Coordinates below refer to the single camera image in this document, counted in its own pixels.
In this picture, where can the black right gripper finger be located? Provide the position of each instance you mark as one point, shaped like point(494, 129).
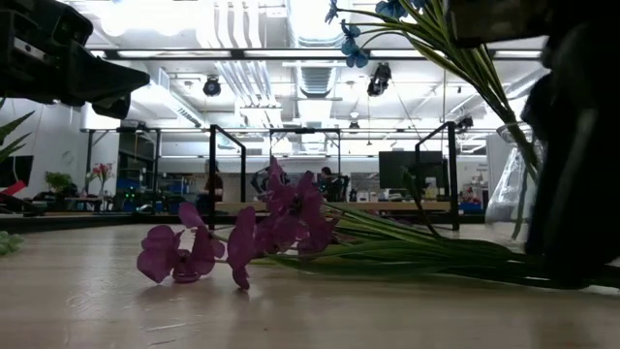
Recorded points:
point(576, 194)

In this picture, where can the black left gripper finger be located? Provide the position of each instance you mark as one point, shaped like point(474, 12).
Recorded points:
point(112, 107)
point(109, 77)

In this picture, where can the clear glass vase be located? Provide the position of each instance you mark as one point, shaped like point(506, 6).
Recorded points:
point(506, 194)

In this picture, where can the purple artificial flower bunch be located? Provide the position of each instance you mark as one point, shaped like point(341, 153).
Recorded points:
point(295, 213)

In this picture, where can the blue artificial flower bunch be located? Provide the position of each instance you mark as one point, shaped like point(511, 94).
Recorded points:
point(356, 55)

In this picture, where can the black background robot arm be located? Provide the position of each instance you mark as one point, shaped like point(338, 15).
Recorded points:
point(259, 181)

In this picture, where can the pink flowers in vase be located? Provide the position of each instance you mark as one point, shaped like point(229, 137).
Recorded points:
point(102, 170)

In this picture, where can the black metal wood shelf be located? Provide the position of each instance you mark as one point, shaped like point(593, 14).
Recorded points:
point(212, 169)

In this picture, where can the potted green artificial plant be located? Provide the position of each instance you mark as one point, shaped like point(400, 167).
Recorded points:
point(12, 128)

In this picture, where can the small green bushy plant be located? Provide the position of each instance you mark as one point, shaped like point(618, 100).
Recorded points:
point(58, 180)

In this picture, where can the black computer monitor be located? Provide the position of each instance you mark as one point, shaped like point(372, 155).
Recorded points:
point(392, 167)
point(17, 169)

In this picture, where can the person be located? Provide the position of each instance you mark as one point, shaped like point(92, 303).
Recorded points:
point(327, 179)
point(214, 184)

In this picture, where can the black overhead rig bar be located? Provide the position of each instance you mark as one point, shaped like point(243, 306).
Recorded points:
point(290, 53)

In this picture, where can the black metal rig frame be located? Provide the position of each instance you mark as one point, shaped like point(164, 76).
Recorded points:
point(157, 165)

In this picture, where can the black round ceiling camera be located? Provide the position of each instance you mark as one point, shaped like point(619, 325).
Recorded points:
point(212, 86)

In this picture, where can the black table frame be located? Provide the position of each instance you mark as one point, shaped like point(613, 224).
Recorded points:
point(72, 222)

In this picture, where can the black hanging camera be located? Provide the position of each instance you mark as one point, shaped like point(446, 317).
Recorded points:
point(379, 80)

